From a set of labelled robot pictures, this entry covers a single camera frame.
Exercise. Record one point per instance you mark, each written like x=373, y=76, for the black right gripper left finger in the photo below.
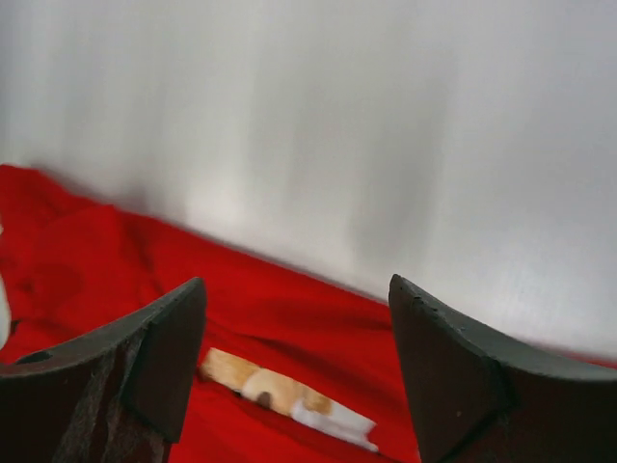
x=116, y=394

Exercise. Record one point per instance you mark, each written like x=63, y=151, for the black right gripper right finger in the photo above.
x=478, y=395

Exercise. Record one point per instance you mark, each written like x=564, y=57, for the red printed t shirt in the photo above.
x=290, y=369

